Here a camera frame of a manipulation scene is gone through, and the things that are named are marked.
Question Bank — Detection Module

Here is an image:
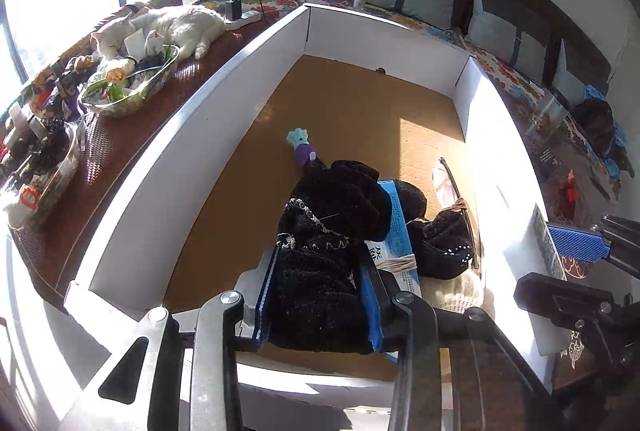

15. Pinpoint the blue white toothpaste box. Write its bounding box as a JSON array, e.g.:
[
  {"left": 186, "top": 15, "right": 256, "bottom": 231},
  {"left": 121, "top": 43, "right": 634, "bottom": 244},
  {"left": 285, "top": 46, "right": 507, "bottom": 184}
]
[{"left": 366, "top": 180, "right": 422, "bottom": 298}]

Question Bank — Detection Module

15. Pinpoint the black fuzzy cloth item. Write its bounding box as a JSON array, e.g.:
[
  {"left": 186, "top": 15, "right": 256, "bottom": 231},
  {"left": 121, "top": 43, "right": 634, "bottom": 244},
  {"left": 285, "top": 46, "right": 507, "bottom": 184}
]
[{"left": 269, "top": 160, "right": 392, "bottom": 354}]

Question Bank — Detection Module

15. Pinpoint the white knitted shell pouch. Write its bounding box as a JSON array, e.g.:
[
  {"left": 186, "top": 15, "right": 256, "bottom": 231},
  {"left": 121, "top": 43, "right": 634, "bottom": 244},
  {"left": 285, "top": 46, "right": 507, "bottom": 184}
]
[{"left": 420, "top": 269, "right": 485, "bottom": 314}]

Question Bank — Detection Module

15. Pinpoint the black scrunchie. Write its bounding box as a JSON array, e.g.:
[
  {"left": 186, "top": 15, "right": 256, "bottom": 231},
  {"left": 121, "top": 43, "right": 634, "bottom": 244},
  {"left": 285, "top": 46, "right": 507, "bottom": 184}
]
[{"left": 394, "top": 180, "right": 476, "bottom": 281}]

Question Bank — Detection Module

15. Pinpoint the black rectangular box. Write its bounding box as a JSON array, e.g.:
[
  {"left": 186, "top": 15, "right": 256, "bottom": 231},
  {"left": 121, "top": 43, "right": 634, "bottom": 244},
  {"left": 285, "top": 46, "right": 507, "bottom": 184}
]
[{"left": 535, "top": 148, "right": 562, "bottom": 170}]

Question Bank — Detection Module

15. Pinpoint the white packet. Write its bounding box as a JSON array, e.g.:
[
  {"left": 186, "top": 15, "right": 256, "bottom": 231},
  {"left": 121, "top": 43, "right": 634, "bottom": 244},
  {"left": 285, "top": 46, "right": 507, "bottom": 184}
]
[{"left": 432, "top": 157, "right": 469, "bottom": 212}]

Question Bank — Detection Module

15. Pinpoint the purple octopus toy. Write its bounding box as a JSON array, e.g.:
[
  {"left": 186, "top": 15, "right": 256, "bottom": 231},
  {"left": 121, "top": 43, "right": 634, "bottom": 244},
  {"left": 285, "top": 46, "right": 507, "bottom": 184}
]
[{"left": 286, "top": 128, "right": 326, "bottom": 174}]

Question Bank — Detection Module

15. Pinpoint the patterned box with clutter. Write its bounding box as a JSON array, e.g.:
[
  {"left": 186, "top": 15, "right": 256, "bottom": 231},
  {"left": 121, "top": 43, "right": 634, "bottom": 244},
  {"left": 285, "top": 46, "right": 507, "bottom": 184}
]
[{"left": 1, "top": 117, "right": 85, "bottom": 231}]

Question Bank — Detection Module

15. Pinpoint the black bag on sofa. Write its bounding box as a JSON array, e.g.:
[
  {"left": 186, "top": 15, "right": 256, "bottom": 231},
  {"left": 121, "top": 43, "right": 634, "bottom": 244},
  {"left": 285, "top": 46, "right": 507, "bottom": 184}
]
[{"left": 572, "top": 98, "right": 616, "bottom": 159}]

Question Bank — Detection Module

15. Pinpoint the clear plastic jar black lid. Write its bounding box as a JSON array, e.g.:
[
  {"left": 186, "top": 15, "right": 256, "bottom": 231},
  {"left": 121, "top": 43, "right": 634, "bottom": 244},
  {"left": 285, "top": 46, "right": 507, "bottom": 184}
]
[{"left": 526, "top": 87, "right": 568, "bottom": 139}]

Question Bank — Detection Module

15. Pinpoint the large white cardboard box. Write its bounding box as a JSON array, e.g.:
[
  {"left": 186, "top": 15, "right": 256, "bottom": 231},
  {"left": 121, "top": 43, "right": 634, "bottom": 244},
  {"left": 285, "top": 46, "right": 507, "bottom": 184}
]
[{"left": 64, "top": 5, "right": 570, "bottom": 383}]

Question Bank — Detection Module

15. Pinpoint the blue cloth on sofa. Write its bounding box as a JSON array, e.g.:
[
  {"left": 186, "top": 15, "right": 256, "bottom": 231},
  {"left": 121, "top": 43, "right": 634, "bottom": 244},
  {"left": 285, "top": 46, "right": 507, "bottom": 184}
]
[{"left": 575, "top": 85, "right": 636, "bottom": 180}]

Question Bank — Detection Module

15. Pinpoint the grey pillow far right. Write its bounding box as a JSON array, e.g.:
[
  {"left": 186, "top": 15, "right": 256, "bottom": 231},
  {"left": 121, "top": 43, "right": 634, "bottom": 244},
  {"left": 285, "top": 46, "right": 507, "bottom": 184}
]
[{"left": 552, "top": 40, "right": 594, "bottom": 110}]

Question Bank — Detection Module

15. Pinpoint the glass bowl with items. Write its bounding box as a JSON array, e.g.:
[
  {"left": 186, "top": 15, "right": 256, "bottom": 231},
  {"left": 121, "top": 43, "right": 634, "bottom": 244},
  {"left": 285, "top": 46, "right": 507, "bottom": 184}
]
[{"left": 78, "top": 44, "right": 179, "bottom": 117}]

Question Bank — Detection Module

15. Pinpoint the white cat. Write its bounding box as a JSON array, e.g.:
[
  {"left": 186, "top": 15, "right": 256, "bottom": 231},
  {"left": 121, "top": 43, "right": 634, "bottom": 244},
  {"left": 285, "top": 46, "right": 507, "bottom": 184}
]
[{"left": 91, "top": 5, "right": 228, "bottom": 61}]

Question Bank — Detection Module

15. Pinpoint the white power strip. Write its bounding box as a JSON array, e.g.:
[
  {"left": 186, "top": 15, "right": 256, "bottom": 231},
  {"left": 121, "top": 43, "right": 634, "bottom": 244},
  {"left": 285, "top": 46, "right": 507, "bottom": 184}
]
[{"left": 224, "top": 10, "right": 262, "bottom": 31}]

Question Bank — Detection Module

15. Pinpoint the black charger plug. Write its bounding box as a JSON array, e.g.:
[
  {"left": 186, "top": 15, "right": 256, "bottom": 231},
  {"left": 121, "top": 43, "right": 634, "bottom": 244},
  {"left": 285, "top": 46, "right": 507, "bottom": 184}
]
[{"left": 224, "top": 0, "right": 266, "bottom": 21}]

